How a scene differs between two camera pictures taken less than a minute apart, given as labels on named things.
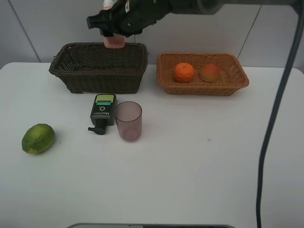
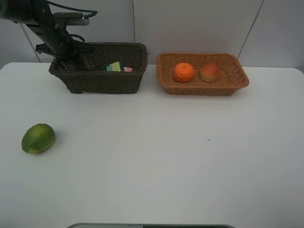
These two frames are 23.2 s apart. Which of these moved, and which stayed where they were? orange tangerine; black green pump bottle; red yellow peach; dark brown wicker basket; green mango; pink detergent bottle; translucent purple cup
Moved: translucent purple cup; pink detergent bottle; black green pump bottle
Stayed: green mango; red yellow peach; orange tangerine; dark brown wicker basket
